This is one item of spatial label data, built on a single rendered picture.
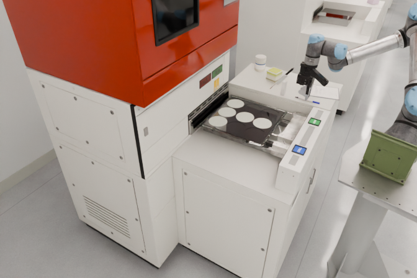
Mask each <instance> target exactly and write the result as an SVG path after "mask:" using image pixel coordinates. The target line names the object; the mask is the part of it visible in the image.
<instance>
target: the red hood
mask: <svg viewBox="0 0 417 278"><path fill-rule="evenodd" d="M2 1H3V4H4V7H5V10H6V12H7V16H8V18H9V21H10V23H11V27H12V29H13V32H14V35H15V38H16V40H17V44H18V46H19V49H20V52H21V55H22V57H23V60H24V63H25V66H26V67H29V68H32V69H35V70H37V71H41V72H43V73H46V74H49V75H52V76H55V77H57V78H60V79H64V80H65V81H69V82H71V83H75V84H77V85H80V86H83V87H86V88H88V89H92V90H94V91H97V92H100V93H103V94H105V95H108V96H111V97H114V98H116V99H120V100H122V101H125V102H128V103H131V104H133V105H137V106H139V107H142V108H145V107H147V106H149V105H150V104H151V103H153V102H154V101H155V100H157V99H159V98H160V97H161V96H163V95H164V94H166V93H167V92H169V91H170V90H171V89H173V88H174V87H176V86H177V85H178V84H180V83H182V82H183V81H184V80H186V79H187V78H188V77H190V76H192V75H193V74H194V73H196V72H197V71H198V70H200V69H202V68H203V67H204V66H206V65H207V64H209V63H210V62H211V61H213V60H214V59H216V58H217V57H219V56H220V55H222V54H223V53H225V52H226V51H227V50H229V49H230V48H231V47H233V46H235V45H236V44H237V39H238V18H239V7H240V0H2Z"/></svg>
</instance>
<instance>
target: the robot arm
mask: <svg viewBox="0 0 417 278"><path fill-rule="evenodd" d="M409 46H410V63H409V83H408V84H407V85H406V86H405V91H404V103H403V105H402V108H401V111H400V112H399V114H398V116H397V118H396V120H395V121H394V123H393V125H392V126H391V127H390V128H389V129H388V130H387V131H386V132H384V133H386V134H387V135H390V136H393V137H395V138H398V139H401V140H403V141H406V142H408V143H411V144H413V145H416V146H417V2H416V3H415V4H413V5H412V6H411V7H410V9H409V11H408V15H407V18H406V23H405V26H404V27H403V28H401V29H399V30H396V31H395V33H394V34H391V35H388V36H386V37H383V38H380V39H378V40H374V41H373V42H369V43H366V44H364V45H361V46H358V47H356V48H352V49H350V50H348V46H347V45H345V44H342V43H336V42H330V41H327V40H325V36H324V35H322V34H311V35H310V36H309V39H308V44H307V50H306V54H305V59H304V61H303V62H301V64H300V66H301V67H300V72H299V73H298V76H297V82H296V83H297V84H299V85H305V86H304V87H301V88H300V90H299V91H298V93H299V94H301V95H303V96H305V101H306V100H307V99H308V98H309V97H310V93H311V91H312V87H313V83H314V80H315V79H316V80H317V81H318V82H319V83H320V84H321V85H323V86H324V87H325V86H326V85H327V84H328V83H329V81H328V80H327V79H326V78H325V77H324V76H323V75H322V74H321V73H320V72H319V71H317V70H316V68H317V67H318V64H319V60H320V55H323V56H327V59H328V66H329V69H330V70H331V71H332V72H335V73H336V72H339V71H341V70H342V69H343V67H344V66H347V65H351V64H353V63H356V62H358V61H362V60H365V59H367V58H370V57H373V56H376V55H379V54H382V53H385V52H388V51H390V50H394V49H396V48H405V47H409Z"/></svg>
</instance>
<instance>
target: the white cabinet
mask: <svg viewBox="0 0 417 278"><path fill-rule="evenodd" d="M337 108H338V106H337ZM337 108H336V110H337ZM336 110H335V112H334V114H333V116H332V118H331V120H330V122H329V124H328V127H327V129H326V131H325V134H324V135H323V138H322V140H321V142H320V144H319V146H318V149H317V151H316V153H315V155H314V157H313V159H312V161H311V163H310V165H309V167H308V169H307V171H306V174H305V176H304V178H303V180H302V182H301V184H300V187H299V188H298V191H297V193H296V195H295V197H294V199H293V201H292V203H291V205H290V206H289V205H287V204H284V203H282V202H279V201H278V200H275V199H272V198H270V197H268V196H265V195H263V194H260V193H258V192H256V191H253V190H251V189H248V188H246V187H244V186H241V185H239V184H237V183H234V182H231V181H229V180H227V179H224V178H222V177H220V176H217V175H215V174H212V173H210V172H208V171H205V170H203V169H200V168H198V167H196V166H193V165H191V164H189V163H186V162H184V161H181V160H179V159H177V158H174V157H172V161H173V176H174V191H175V199H176V214H177V229H178V237H179V243H180V244H182V246H183V247H185V248H187V249H189V250H191V251H192V252H194V253H196V254H198V255H199V256H202V257H203V258H205V259H207V260H208V261H210V262H212V263H214V264H216V265H218V266H219V267H221V268H223V269H224V270H226V271H228V272H230V273H232V274H234V275H235V276H237V277H239V278H277V275H278V273H279V271H280V268H281V266H282V263H283V261H284V259H285V256H286V254H287V252H288V249H289V247H290V244H291V242H292V240H293V237H294V235H295V232H296V230H297V228H298V225H299V223H300V221H301V218H302V216H303V213H304V211H305V209H306V206H307V203H308V201H309V199H310V197H311V194H312V192H313V190H314V187H315V184H316V180H317V178H318V174H319V171H320V167H321V163H322V160H323V156H324V153H325V150H326V146H327V142H328V138H329V135H330V131H331V127H332V125H333V121H334V117H335V114H336Z"/></svg>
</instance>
